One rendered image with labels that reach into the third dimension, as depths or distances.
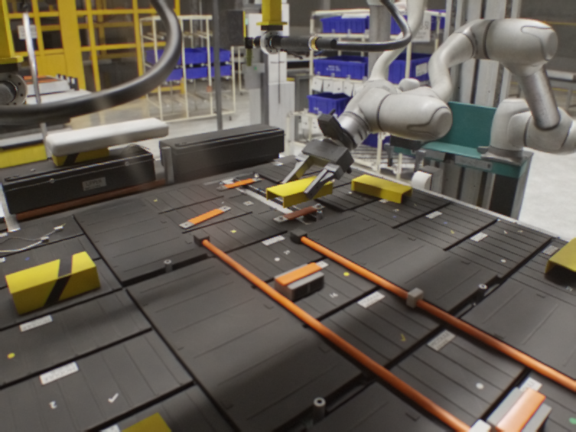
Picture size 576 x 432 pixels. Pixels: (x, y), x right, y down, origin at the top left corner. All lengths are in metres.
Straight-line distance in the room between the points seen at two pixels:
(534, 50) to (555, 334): 0.92
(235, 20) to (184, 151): 2.47
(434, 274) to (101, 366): 0.60
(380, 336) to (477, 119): 1.67
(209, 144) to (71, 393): 0.96
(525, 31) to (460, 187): 1.15
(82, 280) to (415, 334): 0.58
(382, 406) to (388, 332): 0.16
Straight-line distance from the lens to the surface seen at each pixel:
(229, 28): 3.69
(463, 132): 2.24
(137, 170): 1.31
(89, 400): 0.62
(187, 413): 0.57
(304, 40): 1.40
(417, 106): 1.03
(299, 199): 1.02
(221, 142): 1.42
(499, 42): 1.47
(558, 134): 1.89
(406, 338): 0.68
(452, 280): 0.83
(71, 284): 0.82
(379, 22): 2.09
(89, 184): 1.28
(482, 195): 2.32
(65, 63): 10.69
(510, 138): 2.01
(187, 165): 1.37
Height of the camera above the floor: 1.43
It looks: 24 degrees down
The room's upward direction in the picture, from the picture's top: straight up
